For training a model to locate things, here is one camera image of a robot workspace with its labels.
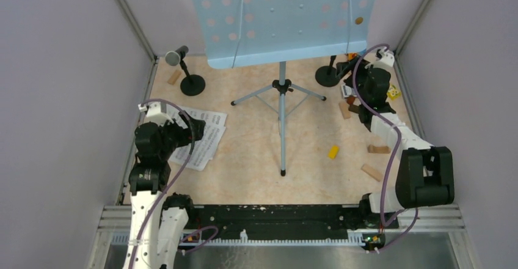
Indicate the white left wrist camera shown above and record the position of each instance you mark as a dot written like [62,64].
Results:
[155,112]

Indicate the silver black microphone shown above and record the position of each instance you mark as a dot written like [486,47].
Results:
[175,57]

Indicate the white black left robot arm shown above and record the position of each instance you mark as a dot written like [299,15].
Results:
[158,220]

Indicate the sheet music page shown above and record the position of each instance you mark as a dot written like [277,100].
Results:
[217,118]
[204,150]

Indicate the colourful toy block figure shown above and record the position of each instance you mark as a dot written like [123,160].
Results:
[351,56]

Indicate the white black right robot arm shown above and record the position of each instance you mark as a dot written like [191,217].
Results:
[425,173]

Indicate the wooden block back left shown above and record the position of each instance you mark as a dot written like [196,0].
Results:
[174,77]

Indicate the wooden block front right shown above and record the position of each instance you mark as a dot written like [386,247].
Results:
[372,172]

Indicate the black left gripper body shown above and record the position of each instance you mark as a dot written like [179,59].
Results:
[181,136]

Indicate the light blue music stand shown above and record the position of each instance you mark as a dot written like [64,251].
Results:
[241,33]

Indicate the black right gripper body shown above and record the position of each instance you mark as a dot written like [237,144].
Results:
[361,75]

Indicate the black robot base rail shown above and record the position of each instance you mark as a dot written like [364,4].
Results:
[284,222]

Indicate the wooden arch block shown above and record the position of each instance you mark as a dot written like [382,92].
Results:
[378,149]

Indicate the black stand for silver microphone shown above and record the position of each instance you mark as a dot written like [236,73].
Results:
[191,85]

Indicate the wooden block by cards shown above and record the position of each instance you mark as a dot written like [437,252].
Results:
[344,109]

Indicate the dark brown wooden block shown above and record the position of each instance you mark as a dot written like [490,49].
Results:
[352,107]

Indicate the blue playing card box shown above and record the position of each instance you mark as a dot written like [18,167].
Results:
[347,91]

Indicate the black stand for gold microphone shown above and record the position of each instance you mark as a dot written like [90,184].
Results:
[327,75]

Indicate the yellow small toy box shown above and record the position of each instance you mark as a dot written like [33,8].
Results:
[393,92]

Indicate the yellow toy brick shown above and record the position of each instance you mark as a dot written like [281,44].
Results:
[333,152]

